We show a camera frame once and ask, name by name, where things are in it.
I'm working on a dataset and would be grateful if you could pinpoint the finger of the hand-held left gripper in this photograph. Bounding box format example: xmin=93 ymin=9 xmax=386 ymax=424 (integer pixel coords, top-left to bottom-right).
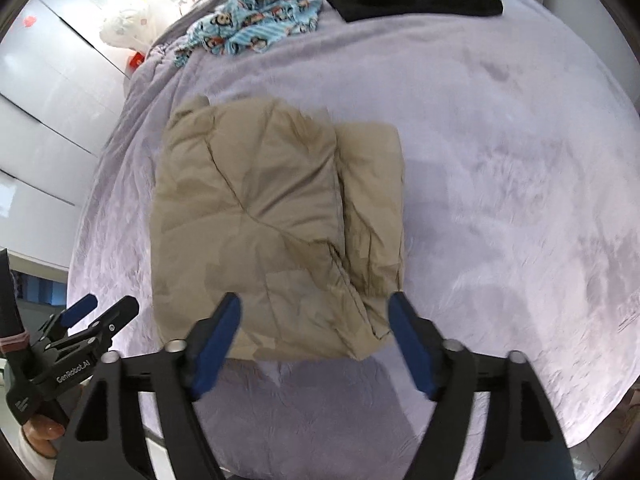
xmin=52 ymin=296 xmax=140 ymax=356
xmin=37 ymin=295 xmax=98 ymax=341

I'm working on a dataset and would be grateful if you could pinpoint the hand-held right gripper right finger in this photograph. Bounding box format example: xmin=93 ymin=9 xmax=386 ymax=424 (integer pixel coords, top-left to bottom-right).
xmin=389 ymin=292 xmax=576 ymax=480

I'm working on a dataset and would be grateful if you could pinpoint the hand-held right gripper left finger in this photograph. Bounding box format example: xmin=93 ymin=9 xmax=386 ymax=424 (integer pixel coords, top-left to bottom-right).
xmin=52 ymin=292 xmax=242 ymax=480

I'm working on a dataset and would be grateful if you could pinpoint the beige puffer jacket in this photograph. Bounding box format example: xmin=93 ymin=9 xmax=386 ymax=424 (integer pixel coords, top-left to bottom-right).
xmin=150 ymin=95 xmax=406 ymax=362

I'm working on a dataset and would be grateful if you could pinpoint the person's left hand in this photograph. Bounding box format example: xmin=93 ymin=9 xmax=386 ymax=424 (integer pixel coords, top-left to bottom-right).
xmin=22 ymin=415 xmax=66 ymax=458

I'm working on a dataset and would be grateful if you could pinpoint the lilac plush bed blanket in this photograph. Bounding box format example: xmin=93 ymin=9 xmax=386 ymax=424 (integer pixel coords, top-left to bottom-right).
xmin=67 ymin=0 xmax=640 ymax=480

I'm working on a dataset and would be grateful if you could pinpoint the white wardrobe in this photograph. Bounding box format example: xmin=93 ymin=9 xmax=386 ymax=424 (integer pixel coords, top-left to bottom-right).
xmin=0 ymin=0 xmax=201 ymax=271

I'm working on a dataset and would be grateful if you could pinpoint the blue monkey print cloth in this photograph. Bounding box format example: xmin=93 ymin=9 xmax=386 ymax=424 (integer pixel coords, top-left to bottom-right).
xmin=174 ymin=0 xmax=323 ymax=68

